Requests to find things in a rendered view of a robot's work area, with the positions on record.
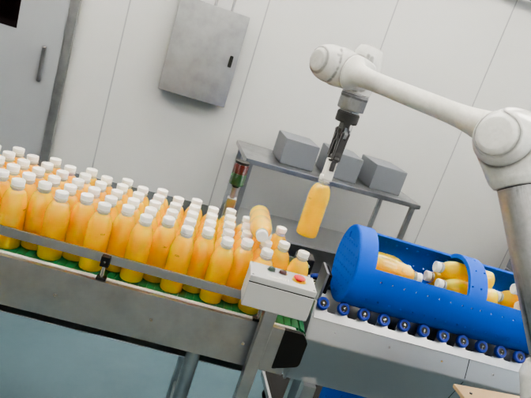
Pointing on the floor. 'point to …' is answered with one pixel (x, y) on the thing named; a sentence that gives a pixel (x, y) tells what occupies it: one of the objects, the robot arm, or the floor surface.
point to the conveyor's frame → (141, 318)
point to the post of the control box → (254, 354)
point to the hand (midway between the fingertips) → (329, 170)
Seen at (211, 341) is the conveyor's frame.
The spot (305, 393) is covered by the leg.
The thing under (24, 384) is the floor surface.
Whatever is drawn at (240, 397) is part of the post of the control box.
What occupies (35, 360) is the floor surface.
